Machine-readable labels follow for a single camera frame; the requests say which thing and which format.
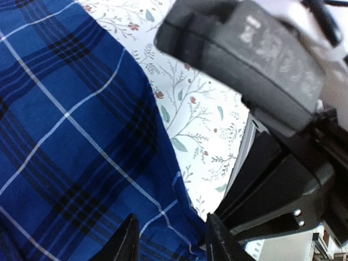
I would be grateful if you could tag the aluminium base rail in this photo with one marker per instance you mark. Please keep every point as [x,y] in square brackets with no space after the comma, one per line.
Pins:
[245,146]

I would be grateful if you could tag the floral patterned table cloth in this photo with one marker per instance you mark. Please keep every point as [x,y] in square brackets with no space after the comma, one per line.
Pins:
[204,119]

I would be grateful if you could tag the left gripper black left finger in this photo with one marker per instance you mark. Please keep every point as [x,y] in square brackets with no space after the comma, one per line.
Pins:
[124,243]

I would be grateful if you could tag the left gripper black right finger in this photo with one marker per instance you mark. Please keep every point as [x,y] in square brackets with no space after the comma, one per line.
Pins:
[221,244]

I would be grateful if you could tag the blue plaid long sleeve shirt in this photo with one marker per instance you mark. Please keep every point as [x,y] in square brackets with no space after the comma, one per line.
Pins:
[83,144]

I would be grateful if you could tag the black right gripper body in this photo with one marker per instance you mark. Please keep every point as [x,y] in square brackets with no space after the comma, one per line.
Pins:
[291,185]

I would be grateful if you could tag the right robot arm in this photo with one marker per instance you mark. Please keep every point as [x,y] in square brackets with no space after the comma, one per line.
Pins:
[326,32]

